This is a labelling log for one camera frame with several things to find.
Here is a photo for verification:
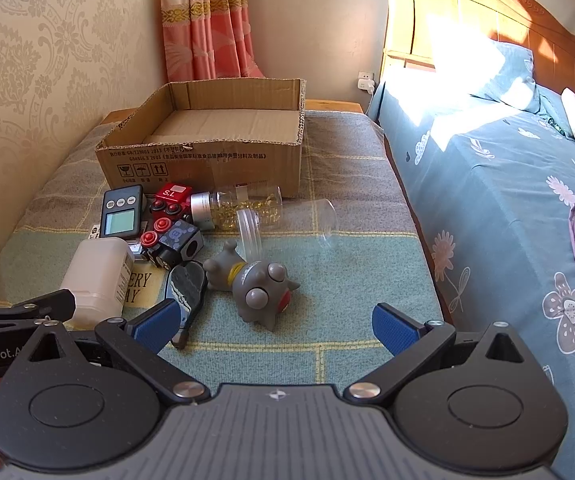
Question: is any red toy train car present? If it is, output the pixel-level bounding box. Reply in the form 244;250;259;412
148;183;193;233

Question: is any white wall socket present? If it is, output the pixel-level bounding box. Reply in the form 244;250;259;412
357;72;376;96

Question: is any cardboard box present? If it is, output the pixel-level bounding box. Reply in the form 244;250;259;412
95;78;306;198

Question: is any blue pillow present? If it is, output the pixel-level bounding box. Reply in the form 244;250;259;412
466;40;571;134

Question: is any grey rubber monster toy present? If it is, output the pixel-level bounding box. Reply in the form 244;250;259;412
202;240;299;330

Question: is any black digital timer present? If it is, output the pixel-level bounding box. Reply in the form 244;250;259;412
101;184;145;240

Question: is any glass jar silver lid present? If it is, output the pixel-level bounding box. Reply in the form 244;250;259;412
190;182;283;231

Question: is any wooden bed headboard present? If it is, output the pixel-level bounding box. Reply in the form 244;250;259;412
382;0;575;92

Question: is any white medical bottle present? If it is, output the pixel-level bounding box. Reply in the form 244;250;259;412
60;237;134;330

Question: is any black blue toy train car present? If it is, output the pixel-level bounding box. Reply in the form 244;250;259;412
140;218;204;271

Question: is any blue floral bed sheet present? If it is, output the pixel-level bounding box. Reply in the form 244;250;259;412
369;47;575;479

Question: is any clear plastic jar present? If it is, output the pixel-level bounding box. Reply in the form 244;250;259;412
235;198;338;261

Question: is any checkered blanket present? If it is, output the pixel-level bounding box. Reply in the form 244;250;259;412
0;109;444;395

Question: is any pink curtain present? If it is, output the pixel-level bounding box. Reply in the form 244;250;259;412
160;0;262;81

